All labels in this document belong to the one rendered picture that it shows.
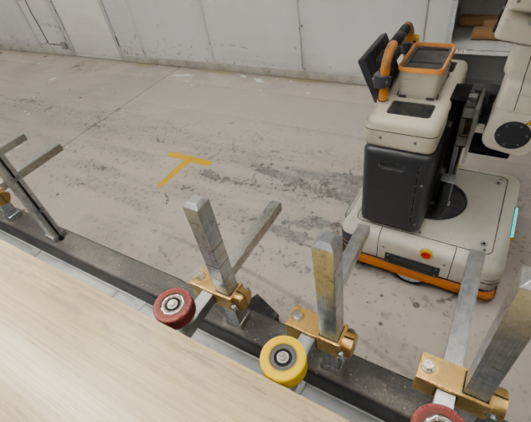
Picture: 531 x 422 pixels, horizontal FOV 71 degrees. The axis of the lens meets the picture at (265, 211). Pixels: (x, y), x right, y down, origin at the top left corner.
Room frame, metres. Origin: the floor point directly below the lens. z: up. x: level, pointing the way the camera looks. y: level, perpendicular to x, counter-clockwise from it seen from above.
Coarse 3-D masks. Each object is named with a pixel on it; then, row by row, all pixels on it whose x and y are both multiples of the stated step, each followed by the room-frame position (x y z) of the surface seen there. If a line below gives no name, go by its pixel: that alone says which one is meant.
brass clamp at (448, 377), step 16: (448, 368) 0.25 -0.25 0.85; (464, 368) 0.24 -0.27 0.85; (416, 384) 0.24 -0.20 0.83; (432, 384) 0.23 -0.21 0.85; (448, 384) 0.22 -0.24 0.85; (464, 384) 0.22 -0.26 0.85; (464, 400) 0.20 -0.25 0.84; (480, 400) 0.19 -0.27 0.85; (496, 400) 0.19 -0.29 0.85; (480, 416) 0.18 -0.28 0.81; (496, 416) 0.17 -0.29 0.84
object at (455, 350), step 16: (480, 256) 0.46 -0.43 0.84; (464, 272) 0.43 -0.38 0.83; (480, 272) 0.42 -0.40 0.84; (464, 288) 0.39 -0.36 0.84; (464, 304) 0.36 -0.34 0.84; (464, 320) 0.33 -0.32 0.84; (448, 336) 0.31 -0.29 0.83; (464, 336) 0.30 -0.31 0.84; (448, 352) 0.28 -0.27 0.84; (464, 352) 0.27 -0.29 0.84; (432, 400) 0.21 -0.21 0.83; (448, 400) 0.20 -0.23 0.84
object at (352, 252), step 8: (360, 224) 0.63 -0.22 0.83; (360, 232) 0.60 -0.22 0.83; (368, 232) 0.60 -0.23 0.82; (352, 240) 0.58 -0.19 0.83; (360, 240) 0.58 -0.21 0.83; (352, 248) 0.56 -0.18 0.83; (360, 248) 0.56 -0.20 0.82; (344, 256) 0.54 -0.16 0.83; (352, 256) 0.54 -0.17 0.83; (344, 264) 0.52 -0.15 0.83; (352, 264) 0.52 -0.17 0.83; (344, 272) 0.50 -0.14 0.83; (344, 280) 0.48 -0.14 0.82; (304, 336) 0.37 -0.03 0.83; (304, 344) 0.35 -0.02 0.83; (312, 344) 0.35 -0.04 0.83; (312, 352) 0.35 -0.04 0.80
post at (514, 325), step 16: (528, 272) 0.22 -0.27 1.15; (512, 288) 0.23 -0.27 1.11; (528, 288) 0.20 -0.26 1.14; (512, 304) 0.21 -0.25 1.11; (528, 304) 0.20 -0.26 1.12; (496, 320) 0.22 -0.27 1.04; (512, 320) 0.20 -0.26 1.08; (528, 320) 0.19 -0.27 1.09; (496, 336) 0.20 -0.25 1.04; (512, 336) 0.20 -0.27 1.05; (528, 336) 0.19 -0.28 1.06; (480, 352) 0.22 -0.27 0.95; (496, 352) 0.20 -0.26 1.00; (512, 352) 0.19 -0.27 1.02; (480, 368) 0.20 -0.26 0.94; (496, 368) 0.19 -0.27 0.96; (480, 384) 0.20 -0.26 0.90; (496, 384) 0.19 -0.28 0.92; (464, 416) 0.19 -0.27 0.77
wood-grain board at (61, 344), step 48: (0, 240) 0.76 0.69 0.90; (0, 288) 0.59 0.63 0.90; (48, 288) 0.56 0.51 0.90; (0, 336) 0.46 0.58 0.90; (48, 336) 0.44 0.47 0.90; (96, 336) 0.42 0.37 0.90; (144, 336) 0.39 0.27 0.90; (0, 384) 0.36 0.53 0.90; (48, 384) 0.34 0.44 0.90; (96, 384) 0.32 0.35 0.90; (144, 384) 0.30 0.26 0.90; (192, 384) 0.28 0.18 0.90; (240, 384) 0.27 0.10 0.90
